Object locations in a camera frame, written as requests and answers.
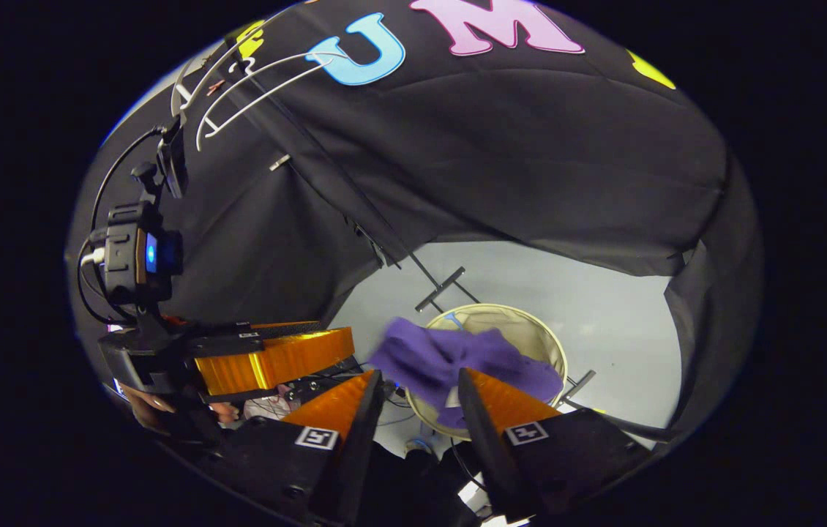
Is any cream round laundry hamper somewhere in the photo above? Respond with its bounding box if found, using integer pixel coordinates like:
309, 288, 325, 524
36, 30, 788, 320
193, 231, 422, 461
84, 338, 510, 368
405, 303, 569, 441

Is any white plastic hanger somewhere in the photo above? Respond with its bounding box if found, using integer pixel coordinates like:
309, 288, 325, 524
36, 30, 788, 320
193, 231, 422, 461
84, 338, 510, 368
194, 50, 335, 152

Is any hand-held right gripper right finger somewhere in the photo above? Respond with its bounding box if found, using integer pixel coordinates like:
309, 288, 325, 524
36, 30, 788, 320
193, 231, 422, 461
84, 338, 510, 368
457, 367, 654, 522

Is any purple ribbed jacket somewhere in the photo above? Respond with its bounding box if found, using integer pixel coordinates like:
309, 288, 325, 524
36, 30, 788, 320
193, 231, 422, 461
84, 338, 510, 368
368, 316, 564, 430

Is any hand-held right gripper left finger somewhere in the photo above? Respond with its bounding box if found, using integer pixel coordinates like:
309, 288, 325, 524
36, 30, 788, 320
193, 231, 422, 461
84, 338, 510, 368
190, 368, 386, 526

